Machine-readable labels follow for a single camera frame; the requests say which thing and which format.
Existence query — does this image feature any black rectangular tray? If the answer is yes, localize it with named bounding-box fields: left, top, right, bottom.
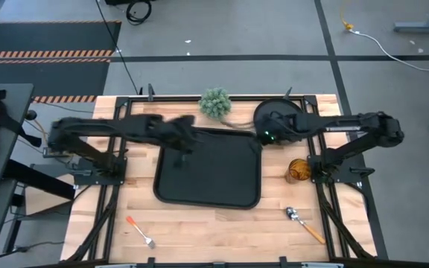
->
left=153, top=127, right=263, bottom=210

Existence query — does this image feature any black aluminium rig frame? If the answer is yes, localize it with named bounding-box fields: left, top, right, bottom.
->
left=65, top=83, right=390, bottom=268

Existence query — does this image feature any amber faceted cup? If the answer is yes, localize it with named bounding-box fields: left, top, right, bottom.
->
left=284, top=158, right=312, bottom=185

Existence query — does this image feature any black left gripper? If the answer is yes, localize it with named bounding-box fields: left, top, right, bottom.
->
left=158, top=114, right=197, bottom=168

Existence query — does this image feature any yellow extension cable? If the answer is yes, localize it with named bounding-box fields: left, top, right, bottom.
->
left=340, top=0, right=355, bottom=31

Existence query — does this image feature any spoon with orange handle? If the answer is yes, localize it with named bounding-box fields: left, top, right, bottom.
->
left=285, top=206, right=327, bottom=246

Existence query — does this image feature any fork with orange handle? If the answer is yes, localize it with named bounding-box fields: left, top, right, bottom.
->
left=125, top=215, right=156, bottom=249

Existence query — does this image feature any black round plate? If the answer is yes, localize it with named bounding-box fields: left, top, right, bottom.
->
left=253, top=98, right=305, bottom=131

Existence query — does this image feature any grey table leg frame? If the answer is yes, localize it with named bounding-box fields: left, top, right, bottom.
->
left=393, top=0, right=429, bottom=35

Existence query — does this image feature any white floor cable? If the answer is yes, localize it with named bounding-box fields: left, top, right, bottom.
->
left=350, top=29, right=429, bottom=87

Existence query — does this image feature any black power cable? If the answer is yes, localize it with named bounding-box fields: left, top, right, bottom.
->
left=0, top=240, right=66, bottom=264

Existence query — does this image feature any green artificial potted plant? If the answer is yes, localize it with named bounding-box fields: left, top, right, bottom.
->
left=198, top=87, right=233, bottom=120

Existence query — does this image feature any black hazard-striped floor mat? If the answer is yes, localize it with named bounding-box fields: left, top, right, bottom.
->
left=0, top=20, right=122, bottom=59
left=0, top=58, right=112, bottom=104

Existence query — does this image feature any coiled black cable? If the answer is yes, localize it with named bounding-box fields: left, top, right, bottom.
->
left=124, top=0, right=153, bottom=26

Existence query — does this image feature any thin black floor cable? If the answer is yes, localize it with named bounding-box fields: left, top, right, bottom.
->
left=94, top=0, right=141, bottom=96

